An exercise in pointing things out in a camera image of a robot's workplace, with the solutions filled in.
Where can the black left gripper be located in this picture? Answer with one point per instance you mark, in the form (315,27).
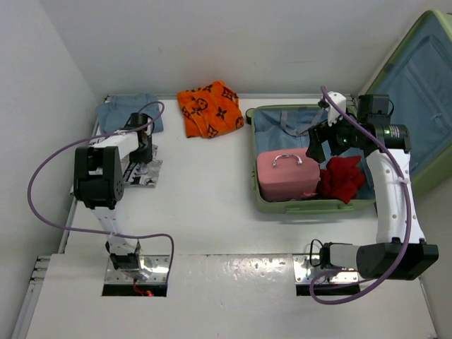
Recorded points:
(145,157)

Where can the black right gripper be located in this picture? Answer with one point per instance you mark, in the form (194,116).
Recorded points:
(320,133)

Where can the newspaper print cloth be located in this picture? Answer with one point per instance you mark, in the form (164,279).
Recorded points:
(144,173)

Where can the red garment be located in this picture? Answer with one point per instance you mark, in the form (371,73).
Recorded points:
(341,179)

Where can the pink vanity case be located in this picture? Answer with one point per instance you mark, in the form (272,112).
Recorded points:
(285,175)

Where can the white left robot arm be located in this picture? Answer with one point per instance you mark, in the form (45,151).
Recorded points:
(104,201)

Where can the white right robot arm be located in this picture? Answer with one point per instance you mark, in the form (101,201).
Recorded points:
(400,251)

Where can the light blue jeans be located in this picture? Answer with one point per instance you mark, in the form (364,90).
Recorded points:
(114,113)

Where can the green suitcase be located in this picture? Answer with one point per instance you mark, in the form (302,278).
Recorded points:
(417,78)

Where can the orange patterned garment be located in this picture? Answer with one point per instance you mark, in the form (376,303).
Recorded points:
(210,111)

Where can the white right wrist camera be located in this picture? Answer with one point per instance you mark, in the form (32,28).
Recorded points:
(335,104)

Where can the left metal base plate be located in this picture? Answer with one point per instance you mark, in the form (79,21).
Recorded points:
(155,268)

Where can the metal base plate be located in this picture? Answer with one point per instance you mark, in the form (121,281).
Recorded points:
(306,270)
(155,268)

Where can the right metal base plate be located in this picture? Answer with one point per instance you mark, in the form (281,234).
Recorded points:
(306,270)

